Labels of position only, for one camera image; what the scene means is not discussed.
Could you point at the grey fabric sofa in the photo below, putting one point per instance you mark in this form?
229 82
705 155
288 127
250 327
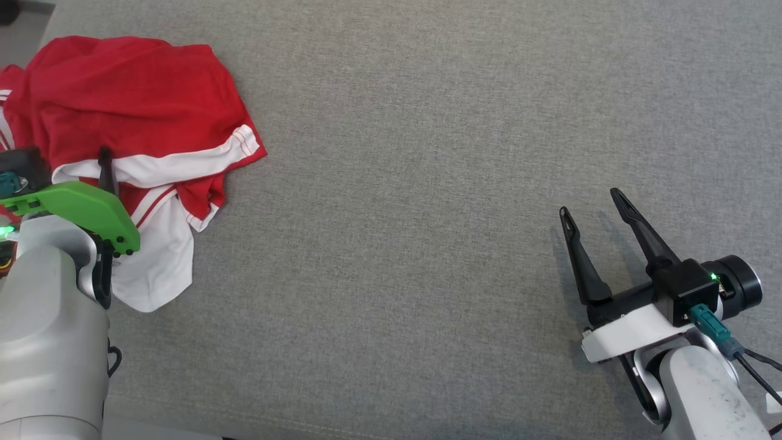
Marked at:
427 244

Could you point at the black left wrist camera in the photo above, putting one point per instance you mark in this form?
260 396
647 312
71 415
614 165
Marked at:
24 165

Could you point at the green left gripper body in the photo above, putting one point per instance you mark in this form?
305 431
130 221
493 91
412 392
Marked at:
85 205

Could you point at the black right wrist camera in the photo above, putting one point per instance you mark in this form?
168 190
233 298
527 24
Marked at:
684 287

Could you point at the black cylindrical wrist motor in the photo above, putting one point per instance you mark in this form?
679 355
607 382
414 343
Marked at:
739 284

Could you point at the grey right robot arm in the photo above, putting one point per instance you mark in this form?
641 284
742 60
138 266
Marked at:
702 397

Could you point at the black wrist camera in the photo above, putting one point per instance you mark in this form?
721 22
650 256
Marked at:
684 287
24 165

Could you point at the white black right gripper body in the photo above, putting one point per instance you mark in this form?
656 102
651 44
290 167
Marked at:
623 330

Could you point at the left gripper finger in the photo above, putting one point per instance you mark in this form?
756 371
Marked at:
107 171

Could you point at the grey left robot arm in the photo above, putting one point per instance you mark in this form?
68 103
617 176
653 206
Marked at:
49 336

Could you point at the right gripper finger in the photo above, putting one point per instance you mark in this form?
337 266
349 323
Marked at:
641 235
583 263

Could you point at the red basketball jersey white sleeves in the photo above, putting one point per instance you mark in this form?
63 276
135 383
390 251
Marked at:
122 91
9 104

